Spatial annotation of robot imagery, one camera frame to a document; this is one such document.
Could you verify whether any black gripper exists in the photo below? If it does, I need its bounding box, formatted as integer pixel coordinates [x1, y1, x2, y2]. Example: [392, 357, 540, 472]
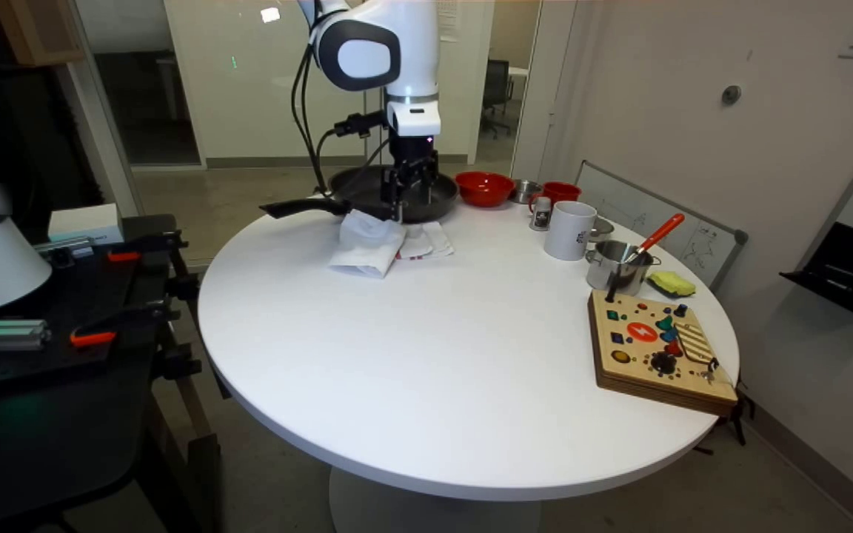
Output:
[384, 133, 442, 224]

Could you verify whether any white towel with red stripes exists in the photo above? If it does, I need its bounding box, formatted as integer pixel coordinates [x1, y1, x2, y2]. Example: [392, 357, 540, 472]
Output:
[327, 206, 455, 278]

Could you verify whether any black frying pan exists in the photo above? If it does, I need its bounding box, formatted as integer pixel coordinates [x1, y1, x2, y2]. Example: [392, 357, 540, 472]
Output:
[258, 162, 463, 224]

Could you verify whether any red bowl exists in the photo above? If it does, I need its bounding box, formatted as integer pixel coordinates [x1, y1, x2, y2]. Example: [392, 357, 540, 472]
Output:
[454, 167, 518, 210]

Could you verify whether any white mug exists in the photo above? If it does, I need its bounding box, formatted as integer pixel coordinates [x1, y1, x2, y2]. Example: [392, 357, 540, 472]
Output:
[543, 199, 617, 264]

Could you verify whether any steel pot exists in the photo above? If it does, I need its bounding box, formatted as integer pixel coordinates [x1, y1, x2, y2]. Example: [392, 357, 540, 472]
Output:
[583, 237, 658, 301]

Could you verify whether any leaning whiteboard with drawings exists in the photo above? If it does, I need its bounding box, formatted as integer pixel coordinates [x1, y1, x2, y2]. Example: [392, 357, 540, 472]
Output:
[571, 160, 750, 289]

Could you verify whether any yellow-green sponge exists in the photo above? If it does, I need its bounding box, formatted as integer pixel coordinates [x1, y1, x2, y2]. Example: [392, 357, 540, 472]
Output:
[645, 267, 698, 301]

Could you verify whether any wooden toy board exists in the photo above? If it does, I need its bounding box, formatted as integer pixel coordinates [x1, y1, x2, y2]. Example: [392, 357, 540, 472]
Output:
[586, 286, 743, 418]

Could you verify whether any black orange clamp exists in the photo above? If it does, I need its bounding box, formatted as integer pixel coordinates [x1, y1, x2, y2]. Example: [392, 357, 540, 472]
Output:
[69, 295, 183, 351]
[35, 231, 189, 270]

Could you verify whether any white box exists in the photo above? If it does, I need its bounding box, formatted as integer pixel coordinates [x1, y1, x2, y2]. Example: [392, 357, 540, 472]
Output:
[47, 201, 125, 249]

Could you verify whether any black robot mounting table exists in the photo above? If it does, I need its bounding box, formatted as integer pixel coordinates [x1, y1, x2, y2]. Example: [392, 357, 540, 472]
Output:
[0, 212, 229, 533]

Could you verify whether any silver aluminium bar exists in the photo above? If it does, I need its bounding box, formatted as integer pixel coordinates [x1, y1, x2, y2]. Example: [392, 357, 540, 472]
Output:
[0, 317, 51, 354]

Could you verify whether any black cable bundle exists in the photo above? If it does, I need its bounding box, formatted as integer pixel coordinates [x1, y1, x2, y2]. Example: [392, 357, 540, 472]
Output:
[287, 42, 395, 199]

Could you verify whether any red-handled utensil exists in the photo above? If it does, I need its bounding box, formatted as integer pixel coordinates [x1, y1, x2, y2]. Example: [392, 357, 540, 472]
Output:
[612, 210, 691, 289]

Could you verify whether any black wall holder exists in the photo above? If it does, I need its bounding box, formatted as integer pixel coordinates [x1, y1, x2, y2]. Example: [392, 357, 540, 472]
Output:
[780, 218, 853, 318]

